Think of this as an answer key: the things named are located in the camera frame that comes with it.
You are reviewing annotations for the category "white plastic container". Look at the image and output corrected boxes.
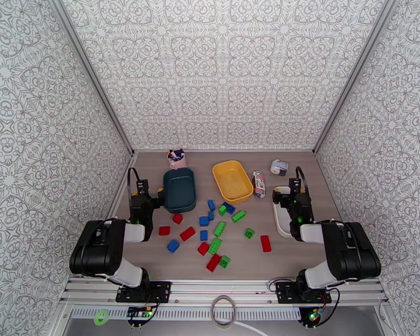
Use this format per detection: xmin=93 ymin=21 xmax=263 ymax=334
xmin=272 ymin=185 xmax=304 ymax=240

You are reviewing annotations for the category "dark teal plastic container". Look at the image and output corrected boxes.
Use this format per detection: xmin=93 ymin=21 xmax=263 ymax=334
xmin=162 ymin=167 xmax=198 ymax=214

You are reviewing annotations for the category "striped snack packet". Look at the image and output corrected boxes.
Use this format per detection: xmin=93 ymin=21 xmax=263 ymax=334
xmin=251 ymin=170 xmax=267 ymax=199

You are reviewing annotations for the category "small grey white device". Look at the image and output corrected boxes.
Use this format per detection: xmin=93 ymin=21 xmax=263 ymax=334
xmin=270 ymin=159 xmax=289 ymax=177

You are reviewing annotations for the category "pink cup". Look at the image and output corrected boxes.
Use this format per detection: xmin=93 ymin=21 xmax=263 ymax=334
xmin=166 ymin=148 xmax=188 ymax=171

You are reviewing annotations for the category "yellow plastic container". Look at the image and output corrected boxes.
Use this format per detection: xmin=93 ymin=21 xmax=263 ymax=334
xmin=212 ymin=160 xmax=254 ymax=203

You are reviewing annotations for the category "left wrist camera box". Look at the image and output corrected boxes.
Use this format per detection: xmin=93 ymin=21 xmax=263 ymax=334
xmin=136 ymin=178 xmax=151 ymax=197

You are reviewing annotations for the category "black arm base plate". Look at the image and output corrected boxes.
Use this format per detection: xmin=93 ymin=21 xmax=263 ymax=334
xmin=115 ymin=281 xmax=172 ymax=304
xmin=276 ymin=281 xmax=333 ymax=305

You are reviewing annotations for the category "thin black power wire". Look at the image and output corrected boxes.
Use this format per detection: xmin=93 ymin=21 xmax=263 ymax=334
xmin=127 ymin=295 xmax=161 ymax=327
xmin=301 ymin=287 xmax=341 ymax=328

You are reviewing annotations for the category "aluminium frame rail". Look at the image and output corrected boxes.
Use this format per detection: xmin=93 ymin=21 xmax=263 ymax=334
xmin=59 ymin=277 xmax=389 ymax=307

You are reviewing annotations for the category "slotted white cable duct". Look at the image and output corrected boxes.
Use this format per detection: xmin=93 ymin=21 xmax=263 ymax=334
xmin=69 ymin=307 xmax=302 ymax=322

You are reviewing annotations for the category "beige tape ring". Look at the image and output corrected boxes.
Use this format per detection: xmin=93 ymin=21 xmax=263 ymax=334
xmin=209 ymin=295 xmax=237 ymax=328

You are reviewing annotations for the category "white hose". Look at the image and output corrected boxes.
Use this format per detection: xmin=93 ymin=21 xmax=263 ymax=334
xmin=231 ymin=321 xmax=268 ymax=336

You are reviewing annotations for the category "aluminium corner post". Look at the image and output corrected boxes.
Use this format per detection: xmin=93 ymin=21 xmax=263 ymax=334
xmin=46 ymin=0 xmax=137 ymax=157
xmin=312 ymin=0 xmax=400 ymax=155

